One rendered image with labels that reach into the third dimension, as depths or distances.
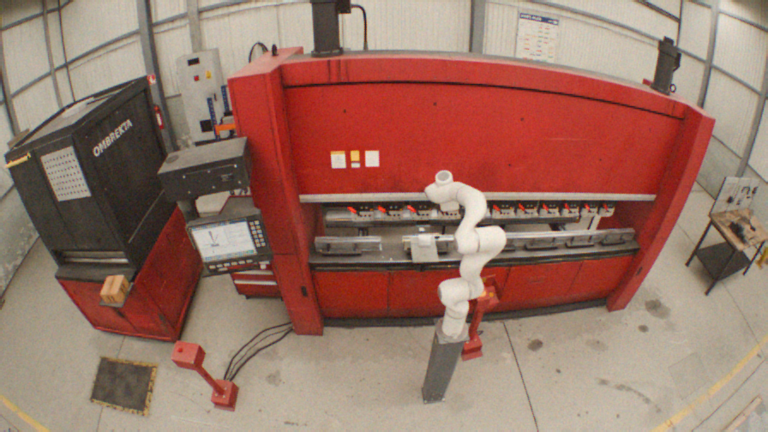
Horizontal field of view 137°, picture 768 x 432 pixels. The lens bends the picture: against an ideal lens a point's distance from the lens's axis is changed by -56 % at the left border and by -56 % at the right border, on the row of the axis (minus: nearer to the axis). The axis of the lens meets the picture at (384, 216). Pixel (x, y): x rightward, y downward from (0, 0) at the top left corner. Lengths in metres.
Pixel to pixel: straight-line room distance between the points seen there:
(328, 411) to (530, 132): 2.52
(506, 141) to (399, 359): 1.96
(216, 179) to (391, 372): 2.05
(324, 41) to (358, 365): 2.46
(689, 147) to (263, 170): 3.14
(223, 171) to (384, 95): 0.97
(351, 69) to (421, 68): 0.38
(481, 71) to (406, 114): 0.51
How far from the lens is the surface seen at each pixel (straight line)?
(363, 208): 2.32
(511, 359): 3.17
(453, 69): 1.94
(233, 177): 1.79
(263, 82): 1.81
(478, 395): 2.94
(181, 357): 2.46
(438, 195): 1.62
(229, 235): 1.99
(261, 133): 1.92
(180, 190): 1.90
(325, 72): 1.92
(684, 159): 3.09
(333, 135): 2.06
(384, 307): 2.92
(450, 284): 1.65
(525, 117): 2.19
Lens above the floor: 2.65
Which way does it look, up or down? 38 degrees down
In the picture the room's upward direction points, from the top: 1 degrees counter-clockwise
